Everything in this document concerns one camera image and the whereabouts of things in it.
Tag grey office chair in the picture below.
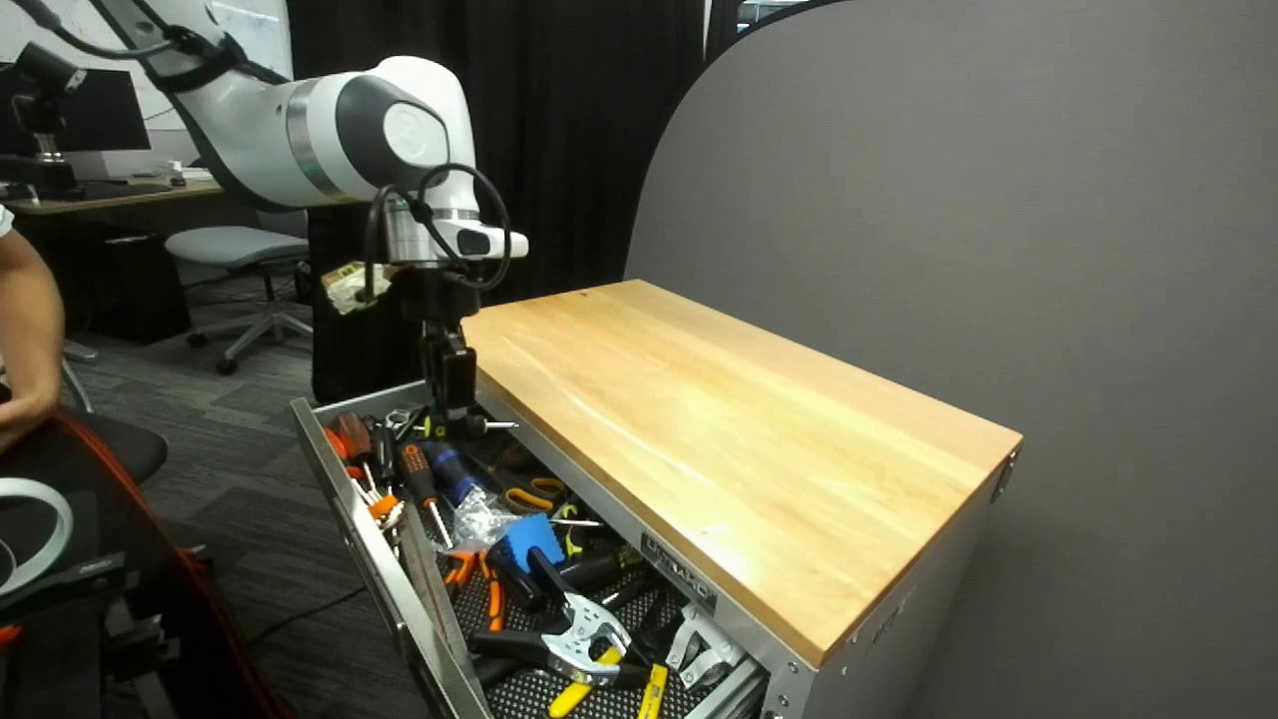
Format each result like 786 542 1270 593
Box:
158 219 321 380

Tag black seat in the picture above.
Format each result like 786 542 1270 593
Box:
0 407 175 534

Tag yellow handled pliers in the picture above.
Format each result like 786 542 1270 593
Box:
543 641 679 719

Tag clear plastic bag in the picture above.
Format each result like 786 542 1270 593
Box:
444 483 540 558

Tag blue plastic tool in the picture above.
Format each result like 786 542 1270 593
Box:
488 508 569 578

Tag silver metal bracket tool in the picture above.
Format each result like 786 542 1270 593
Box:
663 603 769 719

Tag grey rounded partition panel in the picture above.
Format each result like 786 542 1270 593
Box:
619 0 1278 719

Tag person forearm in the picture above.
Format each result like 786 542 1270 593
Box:
0 203 73 451

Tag red orange hand tool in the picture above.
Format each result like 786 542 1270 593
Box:
321 411 384 492

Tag metal cabinet with wooden top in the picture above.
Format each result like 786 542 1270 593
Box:
456 274 1030 719

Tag orange handled pliers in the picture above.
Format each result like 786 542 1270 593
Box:
444 542 520 637

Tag tan wrist camera box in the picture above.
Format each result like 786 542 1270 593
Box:
317 255 400 318

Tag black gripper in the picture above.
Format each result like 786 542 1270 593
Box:
411 258 488 427

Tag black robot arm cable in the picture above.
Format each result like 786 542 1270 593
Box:
362 161 520 298

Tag black curtain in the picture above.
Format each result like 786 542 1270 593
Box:
283 0 709 407

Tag blue handled screwdriver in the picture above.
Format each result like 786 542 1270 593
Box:
426 438 491 520

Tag black silver bar clamp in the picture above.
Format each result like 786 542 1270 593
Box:
464 564 639 689

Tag black computer monitor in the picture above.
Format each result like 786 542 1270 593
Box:
0 38 154 169

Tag orange handled scissors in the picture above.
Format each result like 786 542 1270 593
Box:
498 471 569 520

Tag wooden office desk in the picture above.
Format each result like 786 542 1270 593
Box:
5 169 246 229

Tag orange black handled screwdriver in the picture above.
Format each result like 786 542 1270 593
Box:
394 438 459 551

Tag grey metal tool drawer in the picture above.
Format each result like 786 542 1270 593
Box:
286 374 769 719

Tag white looped cable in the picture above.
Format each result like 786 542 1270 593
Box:
0 471 81 603

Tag red cable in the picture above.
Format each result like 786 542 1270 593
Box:
46 402 274 719

